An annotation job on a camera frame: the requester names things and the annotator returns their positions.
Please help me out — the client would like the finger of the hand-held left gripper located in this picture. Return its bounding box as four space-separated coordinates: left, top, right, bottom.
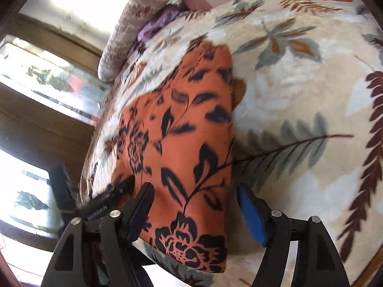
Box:
100 176 135 205

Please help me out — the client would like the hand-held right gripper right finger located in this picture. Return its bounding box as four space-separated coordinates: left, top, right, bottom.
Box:
236 185 350 287

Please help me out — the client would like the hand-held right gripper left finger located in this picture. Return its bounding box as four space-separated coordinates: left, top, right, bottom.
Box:
42 182 155 287

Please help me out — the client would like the orange black floral cloth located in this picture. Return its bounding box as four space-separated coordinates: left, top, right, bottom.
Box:
111 43 237 274

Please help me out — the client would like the glass window pane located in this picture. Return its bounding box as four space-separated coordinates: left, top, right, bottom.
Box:
0 36 110 123
0 151 65 237

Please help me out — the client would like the leaf printed blanket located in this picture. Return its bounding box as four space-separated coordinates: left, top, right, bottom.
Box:
79 0 383 287

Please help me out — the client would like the striped beige pillow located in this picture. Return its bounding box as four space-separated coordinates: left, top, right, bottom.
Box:
99 0 192 83

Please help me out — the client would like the purple cloth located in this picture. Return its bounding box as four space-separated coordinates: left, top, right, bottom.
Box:
136 6 181 41

